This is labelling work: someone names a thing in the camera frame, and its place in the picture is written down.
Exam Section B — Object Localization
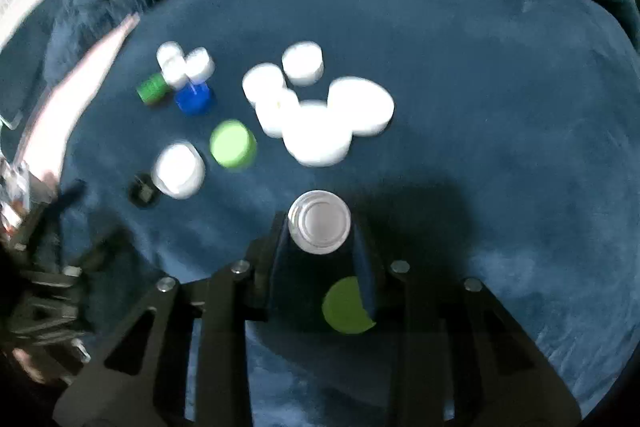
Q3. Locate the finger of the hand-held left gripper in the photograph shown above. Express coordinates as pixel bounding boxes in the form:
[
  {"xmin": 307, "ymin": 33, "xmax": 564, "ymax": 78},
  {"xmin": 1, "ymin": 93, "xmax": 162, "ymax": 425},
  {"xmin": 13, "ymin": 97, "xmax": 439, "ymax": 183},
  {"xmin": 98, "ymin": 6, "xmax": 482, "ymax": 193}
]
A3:
[{"xmin": 47, "ymin": 179, "xmax": 87, "ymax": 228}]

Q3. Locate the green cap bottle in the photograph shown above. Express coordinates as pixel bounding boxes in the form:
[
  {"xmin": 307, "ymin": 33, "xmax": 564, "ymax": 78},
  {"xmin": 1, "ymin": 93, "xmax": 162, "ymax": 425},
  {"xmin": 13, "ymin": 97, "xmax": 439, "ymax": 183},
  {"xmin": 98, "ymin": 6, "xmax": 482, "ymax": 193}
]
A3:
[{"xmin": 136, "ymin": 74, "xmax": 168, "ymax": 105}]

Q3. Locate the dark bottle with green label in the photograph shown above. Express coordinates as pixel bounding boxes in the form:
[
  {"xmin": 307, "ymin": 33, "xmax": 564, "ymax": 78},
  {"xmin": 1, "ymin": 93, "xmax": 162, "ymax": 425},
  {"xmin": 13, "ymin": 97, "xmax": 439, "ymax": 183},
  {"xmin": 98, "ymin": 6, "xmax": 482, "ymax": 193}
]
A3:
[{"xmin": 270, "ymin": 189, "xmax": 379, "ymax": 336}]

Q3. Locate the blue bottle cap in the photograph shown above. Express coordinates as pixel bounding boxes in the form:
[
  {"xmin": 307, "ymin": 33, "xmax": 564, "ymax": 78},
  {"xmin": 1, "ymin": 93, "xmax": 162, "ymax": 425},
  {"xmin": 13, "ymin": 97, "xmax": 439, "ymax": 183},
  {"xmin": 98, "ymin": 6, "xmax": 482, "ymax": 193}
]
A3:
[{"xmin": 175, "ymin": 83, "xmax": 216, "ymax": 116}]

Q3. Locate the lime green cap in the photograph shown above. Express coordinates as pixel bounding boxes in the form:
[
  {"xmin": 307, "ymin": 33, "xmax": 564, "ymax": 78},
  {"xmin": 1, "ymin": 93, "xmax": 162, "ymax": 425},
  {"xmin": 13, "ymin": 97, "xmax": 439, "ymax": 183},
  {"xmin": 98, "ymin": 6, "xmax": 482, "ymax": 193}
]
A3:
[{"xmin": 209, "ymin": 119, "xmax": 258, "ymax": 169}]

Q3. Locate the pink blanket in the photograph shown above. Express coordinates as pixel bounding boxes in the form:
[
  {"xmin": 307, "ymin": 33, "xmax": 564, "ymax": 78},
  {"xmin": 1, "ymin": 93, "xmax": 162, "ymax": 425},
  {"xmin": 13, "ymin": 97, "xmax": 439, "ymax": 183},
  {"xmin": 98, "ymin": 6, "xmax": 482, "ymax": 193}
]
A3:
[{"xmin": 12, "ymin": 13, "xmax": 142, "ymax": 188}]

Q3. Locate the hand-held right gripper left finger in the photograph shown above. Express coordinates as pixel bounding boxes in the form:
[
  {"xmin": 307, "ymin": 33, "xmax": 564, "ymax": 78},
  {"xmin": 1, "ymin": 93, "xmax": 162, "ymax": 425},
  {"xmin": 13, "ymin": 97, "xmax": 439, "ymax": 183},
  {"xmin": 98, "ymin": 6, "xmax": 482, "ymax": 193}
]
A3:
[{"xmin": 52, "ymin": 212, "xmax": 291, "ymax": 427}]

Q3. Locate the dark blue plush blanket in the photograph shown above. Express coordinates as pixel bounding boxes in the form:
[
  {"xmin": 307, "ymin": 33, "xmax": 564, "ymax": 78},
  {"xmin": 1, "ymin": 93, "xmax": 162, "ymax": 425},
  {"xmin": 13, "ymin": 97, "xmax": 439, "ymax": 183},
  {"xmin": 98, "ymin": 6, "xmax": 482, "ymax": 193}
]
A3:
[{"xmin": 50, "ymin": 0, "xmax": 640, "ymax": 427}]

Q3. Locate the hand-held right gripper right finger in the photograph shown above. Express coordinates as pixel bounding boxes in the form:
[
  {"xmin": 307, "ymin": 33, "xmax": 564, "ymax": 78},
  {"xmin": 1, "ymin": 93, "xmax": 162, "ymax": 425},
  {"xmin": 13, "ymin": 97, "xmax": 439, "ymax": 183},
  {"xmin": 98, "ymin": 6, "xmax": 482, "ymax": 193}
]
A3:
[{"xmin": 351, "ymin": 226, "xmax": 582, "ymax": 427}]

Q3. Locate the small black object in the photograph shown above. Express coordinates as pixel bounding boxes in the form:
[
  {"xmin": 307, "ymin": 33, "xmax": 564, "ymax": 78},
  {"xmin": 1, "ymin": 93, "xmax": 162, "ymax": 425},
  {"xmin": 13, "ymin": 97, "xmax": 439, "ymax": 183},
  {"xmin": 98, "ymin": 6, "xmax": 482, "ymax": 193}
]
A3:
[{"xmin": 127, "ymin": 174, "xmax": 161, "ymax": 209}]

